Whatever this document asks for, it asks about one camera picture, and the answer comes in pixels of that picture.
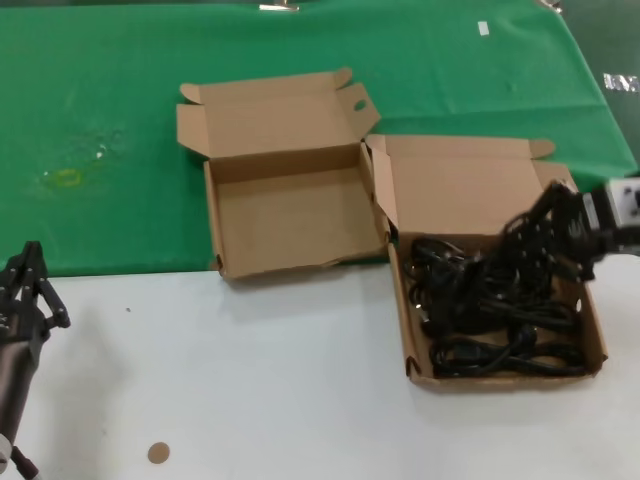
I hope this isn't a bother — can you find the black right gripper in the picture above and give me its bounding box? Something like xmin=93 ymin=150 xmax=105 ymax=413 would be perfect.
xmin=498 ymin=179 xmax=619 ymax=284

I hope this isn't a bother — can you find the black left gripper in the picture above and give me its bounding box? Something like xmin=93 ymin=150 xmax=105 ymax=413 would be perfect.
xmin=0 ymin=240 xmax=72 ymax=354

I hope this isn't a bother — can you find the open cardboard box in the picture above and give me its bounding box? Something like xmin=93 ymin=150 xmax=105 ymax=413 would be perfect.
xmin=366 ymin=133 xmax=609 ymax=394
xmin=175 ymin=67 xmax=392 ymax=281

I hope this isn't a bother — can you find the shiny silver floor piece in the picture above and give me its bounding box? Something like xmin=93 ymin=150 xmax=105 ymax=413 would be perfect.
xmin=603 ymin=73 xmax=640 ymax=93

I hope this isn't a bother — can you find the green table cloth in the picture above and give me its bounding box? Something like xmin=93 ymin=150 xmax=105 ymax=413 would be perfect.
xmin=0 ymin=0 xmax=640 ymax=279

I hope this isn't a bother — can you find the black power cable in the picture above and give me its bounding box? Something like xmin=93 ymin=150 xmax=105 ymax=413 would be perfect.
xmin=407 ymin=235 xmax=504 ymax=284
xmin=429 ymin=323 xmax=590 ymax=380
xmin=410 ymin=279 xmax=576 ymax=337

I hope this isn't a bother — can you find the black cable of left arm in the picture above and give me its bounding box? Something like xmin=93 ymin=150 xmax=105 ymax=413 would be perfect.
xmin=9 ymin=444 xmax=41 ymax=480

